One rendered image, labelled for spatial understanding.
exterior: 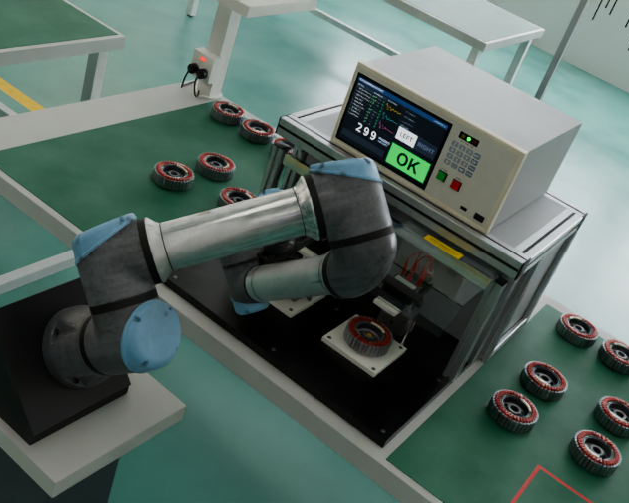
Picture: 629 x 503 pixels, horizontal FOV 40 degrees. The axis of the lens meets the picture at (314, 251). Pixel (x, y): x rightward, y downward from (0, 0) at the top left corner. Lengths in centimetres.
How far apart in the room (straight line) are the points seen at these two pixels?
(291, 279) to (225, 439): 121
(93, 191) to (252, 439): 98
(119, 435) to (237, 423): 121
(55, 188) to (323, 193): 101
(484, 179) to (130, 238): 81
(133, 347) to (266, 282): 37
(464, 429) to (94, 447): 81
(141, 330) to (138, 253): 13
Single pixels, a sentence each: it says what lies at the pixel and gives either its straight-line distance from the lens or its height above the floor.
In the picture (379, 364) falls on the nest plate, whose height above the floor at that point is 78.
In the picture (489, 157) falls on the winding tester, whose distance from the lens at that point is 187.
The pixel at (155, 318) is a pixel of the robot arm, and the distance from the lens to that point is 146.
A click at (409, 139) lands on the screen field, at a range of 195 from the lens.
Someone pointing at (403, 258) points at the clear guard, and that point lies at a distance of 179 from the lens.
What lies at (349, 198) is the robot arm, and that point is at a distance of 145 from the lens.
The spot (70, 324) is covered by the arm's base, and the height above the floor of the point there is 93.
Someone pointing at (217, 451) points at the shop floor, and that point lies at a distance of 273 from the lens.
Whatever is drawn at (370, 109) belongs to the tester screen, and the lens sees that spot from 198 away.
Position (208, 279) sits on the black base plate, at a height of 77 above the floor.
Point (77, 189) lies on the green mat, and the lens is 230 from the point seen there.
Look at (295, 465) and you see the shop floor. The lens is 278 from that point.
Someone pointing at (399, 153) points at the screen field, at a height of 118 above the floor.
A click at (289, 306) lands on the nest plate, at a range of 202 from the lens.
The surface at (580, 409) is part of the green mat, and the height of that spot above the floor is 75.
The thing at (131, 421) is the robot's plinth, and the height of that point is 75.
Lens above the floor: 193
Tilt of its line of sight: 31 degrees down
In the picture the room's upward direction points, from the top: 20 degrees clockwise
